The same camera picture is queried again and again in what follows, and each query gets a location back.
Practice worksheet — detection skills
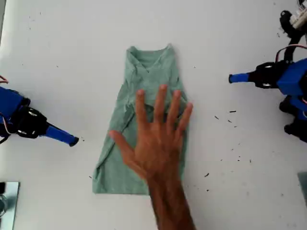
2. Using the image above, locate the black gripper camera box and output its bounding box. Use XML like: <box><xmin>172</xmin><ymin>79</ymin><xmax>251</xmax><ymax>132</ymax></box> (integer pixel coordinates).
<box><xmin>279</xmin><ymin>9</ymin><xmax>307</xmax><ymax>32</ymax></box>

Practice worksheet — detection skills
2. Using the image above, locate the green t-shirt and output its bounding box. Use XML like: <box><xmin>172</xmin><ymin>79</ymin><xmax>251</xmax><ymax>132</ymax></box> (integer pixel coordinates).
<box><xmin>92</xmin><ymin>43</ymin><xmax>190</xmax><ymax>195</ymax></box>

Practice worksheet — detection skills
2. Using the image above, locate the person's hand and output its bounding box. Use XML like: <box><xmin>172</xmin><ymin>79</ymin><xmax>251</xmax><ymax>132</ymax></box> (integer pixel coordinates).
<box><xmin>109</xmin><ymin>83</ymin><xmax>194</xmax><ymax>183</ymax></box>

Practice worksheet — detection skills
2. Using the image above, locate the black camera stalk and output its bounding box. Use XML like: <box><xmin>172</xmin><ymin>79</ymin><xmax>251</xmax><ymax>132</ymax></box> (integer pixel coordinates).
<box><xmin>283</xmin><ymin>28</ymin><xmax>304</xmax><ymax>63</ymax></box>

